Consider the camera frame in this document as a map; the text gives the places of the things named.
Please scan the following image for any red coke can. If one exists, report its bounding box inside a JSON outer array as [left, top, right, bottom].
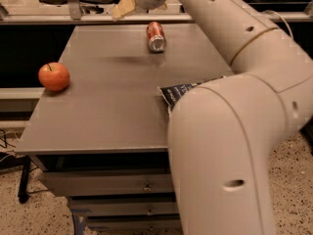
[[147, 22, 167, 53]]

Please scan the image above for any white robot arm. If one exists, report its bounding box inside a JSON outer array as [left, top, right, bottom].
[[131, 0, 313, 235]]

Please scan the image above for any grey metal railing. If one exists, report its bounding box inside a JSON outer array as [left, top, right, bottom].
[[0, 0, 312, 24]]

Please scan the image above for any blue chip bag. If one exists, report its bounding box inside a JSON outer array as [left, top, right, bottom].
[[157, 75, 225, 117]]

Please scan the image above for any red apple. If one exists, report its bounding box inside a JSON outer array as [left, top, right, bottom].
[[38, 63, 70, 92]]

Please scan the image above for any grey drawer cabinet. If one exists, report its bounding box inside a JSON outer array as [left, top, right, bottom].
[[14, 23, 235, 235]]

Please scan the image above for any top grey drawer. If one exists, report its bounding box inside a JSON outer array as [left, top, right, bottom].
[[38, 171, 173, 197]]

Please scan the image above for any grey drawer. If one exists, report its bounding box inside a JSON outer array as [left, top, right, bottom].
[[38, 171, 173, 197], [69, 195, 178, 216], [86, 214, 181, 230]]

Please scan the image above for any middle grey drawer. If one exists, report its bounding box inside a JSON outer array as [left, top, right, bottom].
[[69, 195, 178, 216]]

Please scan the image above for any black stand leg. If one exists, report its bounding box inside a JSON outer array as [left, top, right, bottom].
[[18, 157, 31, 204]]

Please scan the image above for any bottom grey drawer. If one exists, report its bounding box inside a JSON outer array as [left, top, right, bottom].
[[86, 214, 181, 230]]

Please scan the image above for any white cable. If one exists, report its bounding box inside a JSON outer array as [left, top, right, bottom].
[[260, 10, 295, 41]]

